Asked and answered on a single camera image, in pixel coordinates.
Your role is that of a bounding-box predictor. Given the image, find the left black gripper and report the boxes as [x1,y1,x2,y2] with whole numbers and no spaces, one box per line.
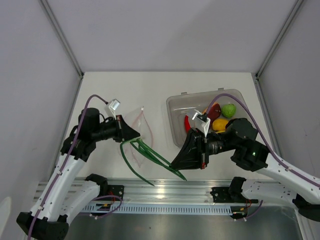
[92,114,140,143]

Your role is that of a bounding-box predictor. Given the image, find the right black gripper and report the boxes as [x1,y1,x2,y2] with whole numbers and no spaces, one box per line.
[169,127,239,171]

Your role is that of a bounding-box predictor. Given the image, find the green onion stalks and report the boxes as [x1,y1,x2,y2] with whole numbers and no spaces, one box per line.
[119,137,187,187]

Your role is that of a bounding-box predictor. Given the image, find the clear zip top bag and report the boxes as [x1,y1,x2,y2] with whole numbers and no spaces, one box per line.
[123,106,154,168]

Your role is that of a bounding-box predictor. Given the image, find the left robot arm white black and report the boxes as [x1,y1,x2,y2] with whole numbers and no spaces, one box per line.
[16,107,140,240]

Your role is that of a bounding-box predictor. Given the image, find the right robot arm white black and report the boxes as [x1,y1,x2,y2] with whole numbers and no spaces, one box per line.
[171,118,320,222]

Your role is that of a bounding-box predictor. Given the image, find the red chili pepper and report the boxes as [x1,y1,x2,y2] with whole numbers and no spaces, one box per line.
[184,115,191,133]

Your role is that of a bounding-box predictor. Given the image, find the yellow lemon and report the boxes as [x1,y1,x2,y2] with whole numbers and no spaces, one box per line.
[212,118,229,132]

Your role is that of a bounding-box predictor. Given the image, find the grey translucent plastic bin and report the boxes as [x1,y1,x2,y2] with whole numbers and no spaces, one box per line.
[166,88,246,148]

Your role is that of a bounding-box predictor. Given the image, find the green round vegetable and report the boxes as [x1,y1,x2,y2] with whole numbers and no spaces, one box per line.
[221,103,237,118]

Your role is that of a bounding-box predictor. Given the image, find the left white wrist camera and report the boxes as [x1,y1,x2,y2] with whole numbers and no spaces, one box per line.
[104,98,121,118]

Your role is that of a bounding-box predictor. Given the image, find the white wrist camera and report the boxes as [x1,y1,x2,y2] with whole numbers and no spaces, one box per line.
[188,109,211,137]
[104,98,121,118]

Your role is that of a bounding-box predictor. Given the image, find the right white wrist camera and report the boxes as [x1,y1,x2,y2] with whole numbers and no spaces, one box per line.
[188,109,211,137]

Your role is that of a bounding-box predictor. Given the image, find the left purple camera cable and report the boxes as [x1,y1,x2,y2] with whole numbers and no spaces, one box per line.
[26,94,110,240]

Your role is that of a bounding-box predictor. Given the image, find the purple camera cable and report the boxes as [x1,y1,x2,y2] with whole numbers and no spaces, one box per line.
[26,94,110,240]
[204,93,320,188]

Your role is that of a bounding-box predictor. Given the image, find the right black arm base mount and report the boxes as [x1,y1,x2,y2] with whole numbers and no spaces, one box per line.
[210,186,259,204]

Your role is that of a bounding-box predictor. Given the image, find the aluminium rail beam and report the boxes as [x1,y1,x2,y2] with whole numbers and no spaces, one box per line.
[33,177,283,203]

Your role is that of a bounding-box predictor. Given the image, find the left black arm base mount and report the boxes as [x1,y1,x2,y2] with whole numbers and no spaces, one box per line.
[107,185,125,199]

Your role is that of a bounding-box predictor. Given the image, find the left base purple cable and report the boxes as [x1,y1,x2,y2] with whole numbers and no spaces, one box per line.
[88,194,125,221]

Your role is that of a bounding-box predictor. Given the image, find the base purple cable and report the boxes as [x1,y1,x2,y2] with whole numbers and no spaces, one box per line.
[231,199,265,224]
[88,194,125,221]

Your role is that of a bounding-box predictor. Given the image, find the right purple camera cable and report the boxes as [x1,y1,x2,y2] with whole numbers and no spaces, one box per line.
[204,93,320,188]

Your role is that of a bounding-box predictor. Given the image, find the white slotted cable duct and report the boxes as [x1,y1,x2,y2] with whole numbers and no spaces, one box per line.
[81,203,232,216]

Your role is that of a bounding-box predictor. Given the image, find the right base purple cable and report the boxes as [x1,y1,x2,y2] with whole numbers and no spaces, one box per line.
[231,199,265,224]

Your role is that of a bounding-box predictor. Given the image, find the left aluminium frame post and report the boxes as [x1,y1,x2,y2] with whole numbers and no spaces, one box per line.
[38,0,84,78]

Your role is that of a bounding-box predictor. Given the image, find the aluminium frame post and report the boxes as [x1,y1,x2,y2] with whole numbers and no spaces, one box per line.
[255,0,307,81]
[38,0,84,78]

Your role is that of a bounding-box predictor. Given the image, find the right aluminium frame post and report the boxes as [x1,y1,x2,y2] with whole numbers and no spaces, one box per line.
[255,0,307,81]

